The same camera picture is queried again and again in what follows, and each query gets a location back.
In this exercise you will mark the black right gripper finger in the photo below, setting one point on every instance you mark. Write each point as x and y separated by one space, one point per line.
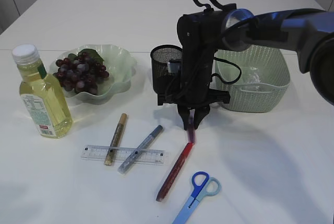
185 113
200 114

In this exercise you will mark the green wavy plastic plate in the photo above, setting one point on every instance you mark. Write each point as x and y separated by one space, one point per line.
120 65

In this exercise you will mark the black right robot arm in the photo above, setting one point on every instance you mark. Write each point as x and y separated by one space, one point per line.
308 32

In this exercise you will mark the blue handled scissors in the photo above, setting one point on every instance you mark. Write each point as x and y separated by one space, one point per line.
199 192

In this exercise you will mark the clear plastic ruler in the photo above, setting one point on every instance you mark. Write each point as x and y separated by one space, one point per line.
146 156

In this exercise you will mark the yellow tea drink bottle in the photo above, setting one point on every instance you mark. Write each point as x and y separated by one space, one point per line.
41 93

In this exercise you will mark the clear plastic sheet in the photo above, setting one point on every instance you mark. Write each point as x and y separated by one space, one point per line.
251 79

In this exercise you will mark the purple artificial grape bunch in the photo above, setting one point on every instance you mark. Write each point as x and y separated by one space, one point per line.
81 72

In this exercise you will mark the small pink purple scissors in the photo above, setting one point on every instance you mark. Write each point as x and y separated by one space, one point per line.
191 130

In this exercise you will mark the gold marker pen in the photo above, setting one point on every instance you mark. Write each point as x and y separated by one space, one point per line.
116 139

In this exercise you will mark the black mesh pen holder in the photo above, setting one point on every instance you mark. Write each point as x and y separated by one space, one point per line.
160 56

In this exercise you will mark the green woven plastic basket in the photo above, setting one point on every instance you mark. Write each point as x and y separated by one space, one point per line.
275 78

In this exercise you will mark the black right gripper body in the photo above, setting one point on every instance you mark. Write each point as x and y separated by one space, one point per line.
190 87

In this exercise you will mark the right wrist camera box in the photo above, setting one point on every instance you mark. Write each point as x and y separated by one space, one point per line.
174 66

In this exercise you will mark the red marker pen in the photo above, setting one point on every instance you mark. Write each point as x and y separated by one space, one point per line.
174 173

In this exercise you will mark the silver blue marker pen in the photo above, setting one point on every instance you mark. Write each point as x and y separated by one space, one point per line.
129 161

